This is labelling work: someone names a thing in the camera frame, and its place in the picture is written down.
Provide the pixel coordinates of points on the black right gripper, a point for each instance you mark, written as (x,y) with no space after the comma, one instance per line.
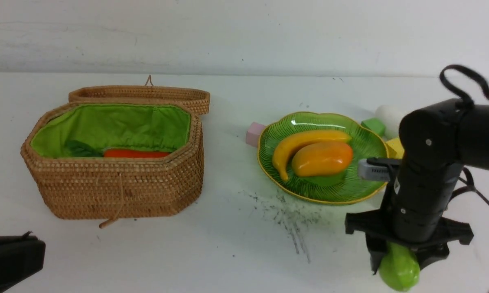
(412,216)

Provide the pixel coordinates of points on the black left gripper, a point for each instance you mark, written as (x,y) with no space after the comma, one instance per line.
(20,257)

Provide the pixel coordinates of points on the green toy bitter gourd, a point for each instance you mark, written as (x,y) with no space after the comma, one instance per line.
(399,268)

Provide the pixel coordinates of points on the orange yellow toy mango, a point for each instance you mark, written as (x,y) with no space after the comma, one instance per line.
(322,159)

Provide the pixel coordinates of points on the white toy radish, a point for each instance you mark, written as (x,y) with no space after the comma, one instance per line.
(390,116)

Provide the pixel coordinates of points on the yellow toy banana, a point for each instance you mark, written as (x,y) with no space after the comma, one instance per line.
(291,144)

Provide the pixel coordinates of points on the orange toy carrot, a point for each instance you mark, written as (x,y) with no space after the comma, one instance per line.
(81,149)

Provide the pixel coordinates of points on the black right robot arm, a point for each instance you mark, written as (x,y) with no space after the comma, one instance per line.
(440,141)

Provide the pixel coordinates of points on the green glass leaf plate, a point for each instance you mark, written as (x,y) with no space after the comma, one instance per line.
(344,189)

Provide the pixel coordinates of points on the yellow foam cube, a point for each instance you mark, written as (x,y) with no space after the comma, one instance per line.
(395,148)

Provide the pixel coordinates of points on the green foam cube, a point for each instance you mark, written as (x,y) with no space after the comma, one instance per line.
(375,125)

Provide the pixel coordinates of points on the pink foam cube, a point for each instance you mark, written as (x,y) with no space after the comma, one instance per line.
(253,134)

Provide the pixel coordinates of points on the woven wicker basket green lining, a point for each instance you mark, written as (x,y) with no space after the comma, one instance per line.
(114,188)

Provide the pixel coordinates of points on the woven wicker basket lid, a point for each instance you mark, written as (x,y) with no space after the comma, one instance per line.
(196,100)

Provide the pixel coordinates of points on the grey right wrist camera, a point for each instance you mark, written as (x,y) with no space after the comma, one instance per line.
(378,169)

